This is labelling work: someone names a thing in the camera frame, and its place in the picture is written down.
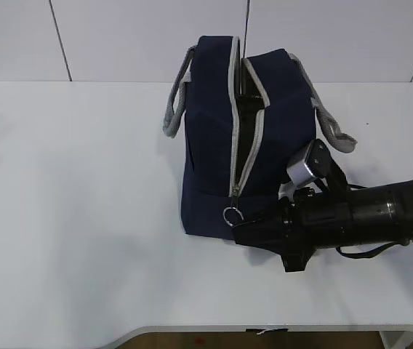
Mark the black tape on table edge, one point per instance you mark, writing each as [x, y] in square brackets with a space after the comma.
[265, 331]

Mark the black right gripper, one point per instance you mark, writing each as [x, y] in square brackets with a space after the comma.
[315, 221]

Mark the navy blue lunch bag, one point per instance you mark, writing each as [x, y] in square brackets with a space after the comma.
[244, 118]

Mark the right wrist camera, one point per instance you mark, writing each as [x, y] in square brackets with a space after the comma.
[313, 163]

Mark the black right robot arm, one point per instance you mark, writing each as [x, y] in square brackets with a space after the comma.
[359, 223]

